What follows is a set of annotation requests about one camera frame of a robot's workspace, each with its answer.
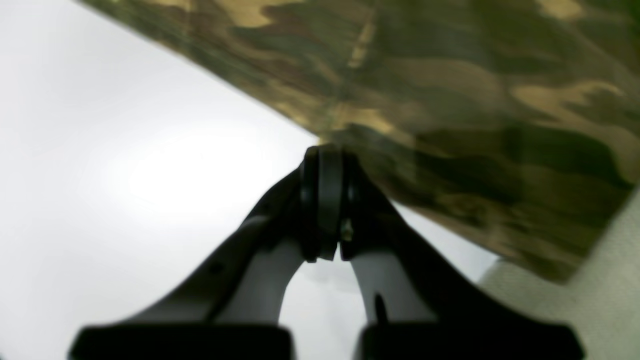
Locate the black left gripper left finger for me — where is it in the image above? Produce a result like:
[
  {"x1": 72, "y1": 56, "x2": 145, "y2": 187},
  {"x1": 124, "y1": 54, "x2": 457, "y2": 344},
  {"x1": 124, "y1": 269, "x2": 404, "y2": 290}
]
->
[{"x1": 68, "y1": 146, "x2": 321, "y2": 360}]

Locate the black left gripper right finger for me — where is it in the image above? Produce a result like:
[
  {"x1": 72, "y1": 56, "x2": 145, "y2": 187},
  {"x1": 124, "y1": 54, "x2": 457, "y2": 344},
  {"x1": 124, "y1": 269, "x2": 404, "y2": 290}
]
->
[{"x1": 317, "y1": 145, "x2": 586, "y2": 360}]

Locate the camouflage T-shirt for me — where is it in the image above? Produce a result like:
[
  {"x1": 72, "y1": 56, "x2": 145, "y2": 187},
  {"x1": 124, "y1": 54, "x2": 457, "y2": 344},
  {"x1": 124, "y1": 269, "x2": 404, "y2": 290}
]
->
[{"x1": 83, "y1": 0, "x2": 640, "y2": 284}]

